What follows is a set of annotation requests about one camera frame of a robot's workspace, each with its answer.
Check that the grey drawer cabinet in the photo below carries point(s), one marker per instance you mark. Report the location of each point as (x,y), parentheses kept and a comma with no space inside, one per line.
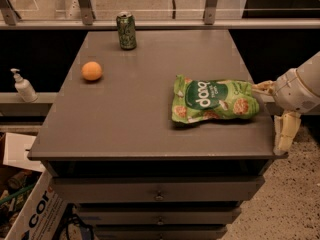
(113,150)

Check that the white pump bottle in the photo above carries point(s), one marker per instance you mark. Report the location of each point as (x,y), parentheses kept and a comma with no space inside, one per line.
(24,87)

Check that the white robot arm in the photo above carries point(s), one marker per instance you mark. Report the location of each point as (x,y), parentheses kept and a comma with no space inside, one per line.
(297,92)

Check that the orange fruit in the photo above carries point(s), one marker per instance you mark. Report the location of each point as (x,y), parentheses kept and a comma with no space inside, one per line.
(91,71)

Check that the green rice chip bag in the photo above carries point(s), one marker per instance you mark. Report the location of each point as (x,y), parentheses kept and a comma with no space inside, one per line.
(201,100)

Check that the green soda can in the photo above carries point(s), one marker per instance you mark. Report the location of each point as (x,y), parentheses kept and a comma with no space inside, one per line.
(126,30)

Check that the metal railing frame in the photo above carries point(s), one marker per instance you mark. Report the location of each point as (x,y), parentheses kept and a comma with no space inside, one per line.
(160,14)

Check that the white cardboard box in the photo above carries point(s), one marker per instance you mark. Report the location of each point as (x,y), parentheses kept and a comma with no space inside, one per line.
(42,211)

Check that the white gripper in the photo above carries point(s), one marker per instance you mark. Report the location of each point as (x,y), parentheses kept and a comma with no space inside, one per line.
(294,91)

